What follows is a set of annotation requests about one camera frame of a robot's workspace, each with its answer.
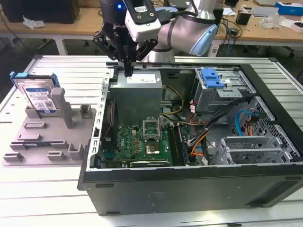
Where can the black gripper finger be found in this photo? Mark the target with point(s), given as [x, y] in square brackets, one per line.
[146, 46]
[101, 41]

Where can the hard disk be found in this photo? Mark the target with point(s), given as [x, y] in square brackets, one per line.
[38, 94]

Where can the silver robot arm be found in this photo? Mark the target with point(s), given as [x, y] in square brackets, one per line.
[180, 28]

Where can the metal disk bay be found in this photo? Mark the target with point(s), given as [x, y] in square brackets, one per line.
[251, 153]

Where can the long wooden desk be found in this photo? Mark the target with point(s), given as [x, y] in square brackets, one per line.
[82, 26]

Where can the grey power supply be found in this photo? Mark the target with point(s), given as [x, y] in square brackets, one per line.
[135, 99]

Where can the large black box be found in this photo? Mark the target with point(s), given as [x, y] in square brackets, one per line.
[40, 11]

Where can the crumpled plastic bag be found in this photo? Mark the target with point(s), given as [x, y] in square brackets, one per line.
[33, 22]

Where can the blue drive latch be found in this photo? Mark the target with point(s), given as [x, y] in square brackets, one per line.
[210, 79]

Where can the small black box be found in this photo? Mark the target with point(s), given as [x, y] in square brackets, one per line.
[219, 16]

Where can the black case fan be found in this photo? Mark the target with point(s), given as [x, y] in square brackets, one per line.
[111, 123]

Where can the grey optical drive cage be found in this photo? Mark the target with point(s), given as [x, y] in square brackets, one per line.
[213, 99]

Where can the green motherboard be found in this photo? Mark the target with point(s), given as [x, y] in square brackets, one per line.
[127, 142]

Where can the CPU socket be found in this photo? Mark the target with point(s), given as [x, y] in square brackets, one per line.
[152, 148]

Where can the grey parts rack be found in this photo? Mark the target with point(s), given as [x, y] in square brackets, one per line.
[47, 132]

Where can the wooden desk with clutter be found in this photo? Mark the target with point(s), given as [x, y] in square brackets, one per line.
[255, 33]

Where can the black graphics card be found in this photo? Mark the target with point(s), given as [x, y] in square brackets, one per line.
[151, 163]

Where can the RAM stick on rack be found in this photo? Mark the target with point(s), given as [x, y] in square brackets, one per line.
[38, 143]

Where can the flat silver box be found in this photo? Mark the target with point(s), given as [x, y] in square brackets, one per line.
[264, 11]

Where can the clear plastic bags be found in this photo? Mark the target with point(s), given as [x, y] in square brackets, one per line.
[272, 21]

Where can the black PC case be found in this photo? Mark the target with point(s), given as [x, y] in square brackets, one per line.
[165, 189]

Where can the blue carton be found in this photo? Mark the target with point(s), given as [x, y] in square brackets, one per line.
[290, 9]

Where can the small white box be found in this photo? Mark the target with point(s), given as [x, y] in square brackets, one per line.
[297, 26]

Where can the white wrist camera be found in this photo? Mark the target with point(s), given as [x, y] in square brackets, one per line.
[142, 29]

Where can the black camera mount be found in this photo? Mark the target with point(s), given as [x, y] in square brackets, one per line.
[151, 16]

